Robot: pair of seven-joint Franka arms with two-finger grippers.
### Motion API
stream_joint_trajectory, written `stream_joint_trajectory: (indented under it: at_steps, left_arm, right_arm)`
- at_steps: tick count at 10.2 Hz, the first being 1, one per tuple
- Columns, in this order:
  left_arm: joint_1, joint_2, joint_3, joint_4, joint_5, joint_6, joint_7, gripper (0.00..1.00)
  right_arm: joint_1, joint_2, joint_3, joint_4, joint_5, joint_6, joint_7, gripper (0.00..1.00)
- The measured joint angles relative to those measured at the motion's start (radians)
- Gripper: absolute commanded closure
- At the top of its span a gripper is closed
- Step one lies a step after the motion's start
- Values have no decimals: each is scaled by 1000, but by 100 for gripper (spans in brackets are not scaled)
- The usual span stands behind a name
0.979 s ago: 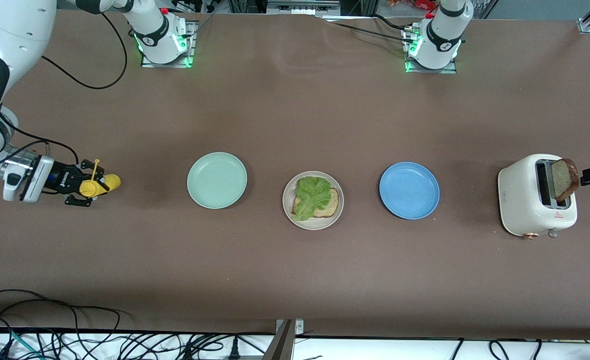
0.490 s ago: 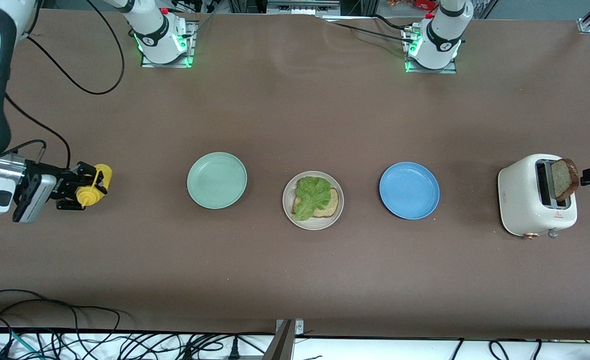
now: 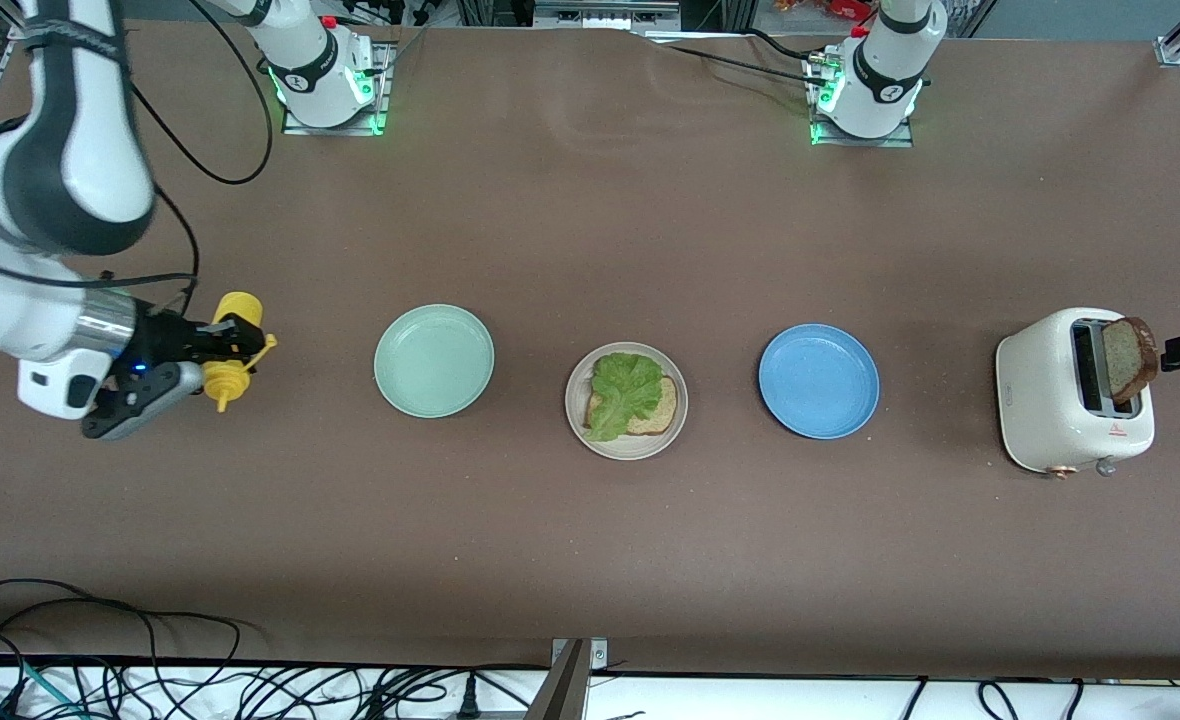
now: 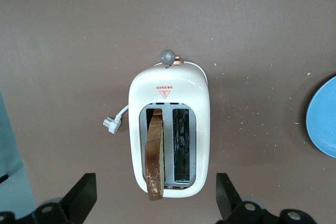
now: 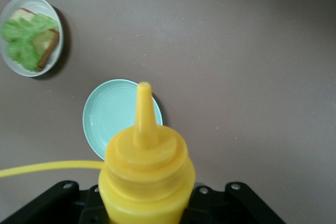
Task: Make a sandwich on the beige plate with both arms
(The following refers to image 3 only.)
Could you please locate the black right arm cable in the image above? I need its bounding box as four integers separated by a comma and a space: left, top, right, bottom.
0, 0, 277, 321

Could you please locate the brown bread slice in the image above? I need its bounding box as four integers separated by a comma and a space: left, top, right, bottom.
586, 375, 679, 437
1100, 317, 1159, 405

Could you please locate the aluminium bracket plate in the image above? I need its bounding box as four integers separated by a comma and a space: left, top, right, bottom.
550, 637, 609, 673

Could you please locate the white toaster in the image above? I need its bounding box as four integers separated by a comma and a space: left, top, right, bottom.
995, 307, 1157, 479

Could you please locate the yellow squeeze bottle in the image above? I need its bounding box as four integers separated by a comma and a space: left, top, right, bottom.
200, 291, 279, 414

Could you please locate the grey metal box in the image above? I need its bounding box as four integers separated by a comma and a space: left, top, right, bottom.
533, 0, 681, 31

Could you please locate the white shelf board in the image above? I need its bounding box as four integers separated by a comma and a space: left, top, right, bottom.
0, 660, 1180, 720

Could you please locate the red package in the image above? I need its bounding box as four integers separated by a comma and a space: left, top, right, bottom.
775, 0, 876, 21

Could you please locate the beige plate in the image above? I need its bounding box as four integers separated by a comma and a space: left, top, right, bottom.
564, 341, 689, 461

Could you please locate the grey metal beam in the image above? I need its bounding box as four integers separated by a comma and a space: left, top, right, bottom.
523, 640, 591, 720

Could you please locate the black base cable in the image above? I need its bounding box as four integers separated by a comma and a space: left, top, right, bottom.
640, 28, 836, 89

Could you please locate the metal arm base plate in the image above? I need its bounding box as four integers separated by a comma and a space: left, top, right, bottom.
808, 50, 916, 149
280, 40, 391, 136

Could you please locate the mint green plate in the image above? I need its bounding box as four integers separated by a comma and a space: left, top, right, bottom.
373, 303, 496, 419

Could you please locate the green lettuce leaf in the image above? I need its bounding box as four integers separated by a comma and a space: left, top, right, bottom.
585, 352, 666, 443

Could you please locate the black looped cable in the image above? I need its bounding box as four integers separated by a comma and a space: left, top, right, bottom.
0, 578, 243, 720

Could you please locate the blue plate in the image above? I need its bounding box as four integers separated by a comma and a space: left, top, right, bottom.
758, 322, 881, 440

